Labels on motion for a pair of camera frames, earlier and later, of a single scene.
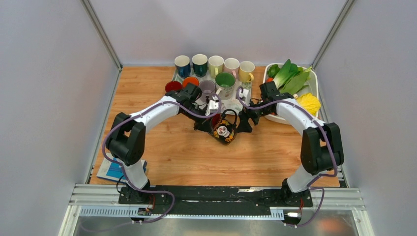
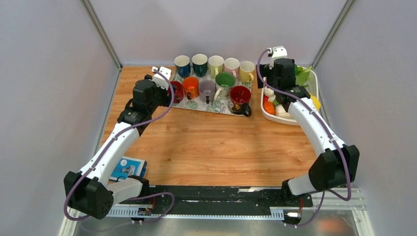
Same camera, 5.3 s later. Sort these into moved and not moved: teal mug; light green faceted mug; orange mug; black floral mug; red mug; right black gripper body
Moved: black floral mug; right black gripper body
Not moved: light green faceted mug; orange mug; red mug; teal mug
